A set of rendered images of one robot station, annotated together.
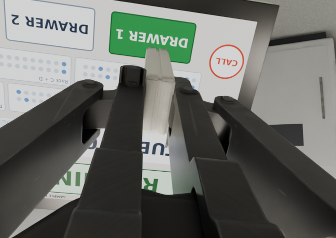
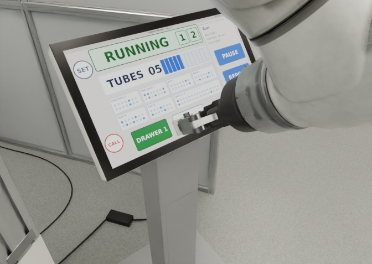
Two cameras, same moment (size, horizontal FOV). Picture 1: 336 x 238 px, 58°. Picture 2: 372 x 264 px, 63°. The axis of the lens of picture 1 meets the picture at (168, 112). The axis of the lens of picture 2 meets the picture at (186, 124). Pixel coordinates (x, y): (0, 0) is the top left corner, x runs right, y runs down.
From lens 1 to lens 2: 42 cm
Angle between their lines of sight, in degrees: 42
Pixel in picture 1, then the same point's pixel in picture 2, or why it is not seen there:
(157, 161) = (114, 73)
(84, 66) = (171, 107)
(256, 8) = (117, 173)
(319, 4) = not seen: outside the picture
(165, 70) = not seen: hidden behind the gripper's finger
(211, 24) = (132, 154)
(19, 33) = (198, 108)
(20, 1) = not seen: hidden behind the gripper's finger
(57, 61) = (182, 104)
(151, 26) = (155, 139)
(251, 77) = (96, 143)
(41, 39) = (191, 110)
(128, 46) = (159, 125)
